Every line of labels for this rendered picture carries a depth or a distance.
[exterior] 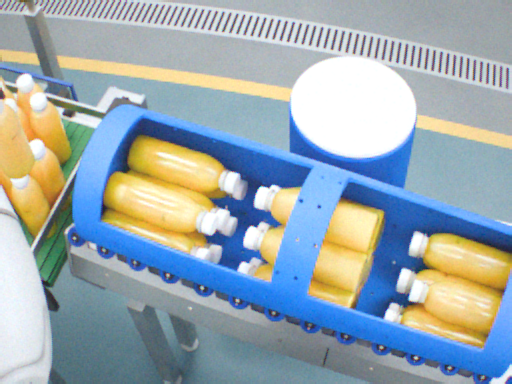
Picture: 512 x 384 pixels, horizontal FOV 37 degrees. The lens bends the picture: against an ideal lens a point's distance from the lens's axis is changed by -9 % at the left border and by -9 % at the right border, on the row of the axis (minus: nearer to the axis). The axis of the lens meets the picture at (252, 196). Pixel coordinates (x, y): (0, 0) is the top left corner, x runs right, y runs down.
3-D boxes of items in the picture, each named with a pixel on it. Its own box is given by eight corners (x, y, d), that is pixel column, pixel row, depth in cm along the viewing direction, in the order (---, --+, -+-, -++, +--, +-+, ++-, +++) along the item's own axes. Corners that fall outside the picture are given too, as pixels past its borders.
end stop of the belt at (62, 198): (32, 265, 167) (28, 258, 164) (29, 263, 167) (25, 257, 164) (111, 122, 185) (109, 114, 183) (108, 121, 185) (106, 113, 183)
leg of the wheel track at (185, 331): (194, 353, 255) (165, 267, 201) (177, 347, 256) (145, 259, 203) (201, 339, 258) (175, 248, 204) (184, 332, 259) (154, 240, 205)
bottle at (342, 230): (382, 205, 142) (274, 171, 146) (370, 238, 137) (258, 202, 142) (377, 230, 147) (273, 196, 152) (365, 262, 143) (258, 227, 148)
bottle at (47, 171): (72, 184, 183) (52, 133, 165) (73, 211, 179) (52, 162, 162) (43, 189, 182) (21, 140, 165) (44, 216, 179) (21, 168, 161)
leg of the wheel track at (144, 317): (177, 389, 248) (143, 314, 195) (161, 383, 250) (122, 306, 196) (184, 374, 251) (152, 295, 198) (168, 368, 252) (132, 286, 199)
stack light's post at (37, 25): (108, 232, 279) (34, 16, 186) (99, 228, 280) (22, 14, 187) (113, 223, 281) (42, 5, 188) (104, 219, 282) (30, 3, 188)
